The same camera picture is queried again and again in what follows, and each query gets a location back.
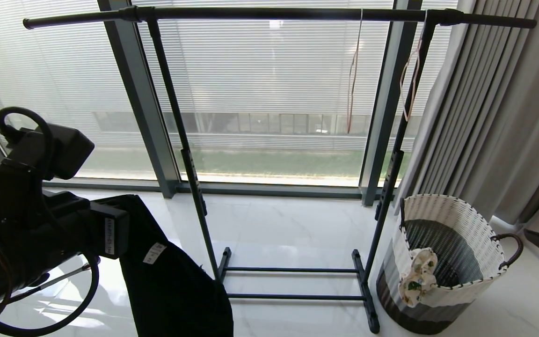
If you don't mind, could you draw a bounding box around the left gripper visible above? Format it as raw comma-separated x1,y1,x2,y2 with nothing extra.
40,194,130,263

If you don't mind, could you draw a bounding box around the black garment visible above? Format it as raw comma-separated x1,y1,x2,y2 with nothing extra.
110,194,234,337

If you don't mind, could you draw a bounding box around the pink clothes hanger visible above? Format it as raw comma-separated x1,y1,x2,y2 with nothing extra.
400,10,428,122
347,8,364,135

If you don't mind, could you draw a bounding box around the black clothes rack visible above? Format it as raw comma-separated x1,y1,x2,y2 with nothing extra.
22,6,538,334

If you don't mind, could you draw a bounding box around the white laundry basket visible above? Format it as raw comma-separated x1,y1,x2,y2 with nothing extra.
376,193,524,335

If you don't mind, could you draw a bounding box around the window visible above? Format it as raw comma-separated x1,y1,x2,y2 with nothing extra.
0,0,459,206

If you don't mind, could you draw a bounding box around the cream printed garment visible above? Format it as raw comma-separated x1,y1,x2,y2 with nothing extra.
398,247,438,308

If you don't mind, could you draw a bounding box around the black cable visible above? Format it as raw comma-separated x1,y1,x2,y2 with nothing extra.
0,107,56,183
0,255,101,337

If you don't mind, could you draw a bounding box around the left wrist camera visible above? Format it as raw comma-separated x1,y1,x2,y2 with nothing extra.
0,123,95,220

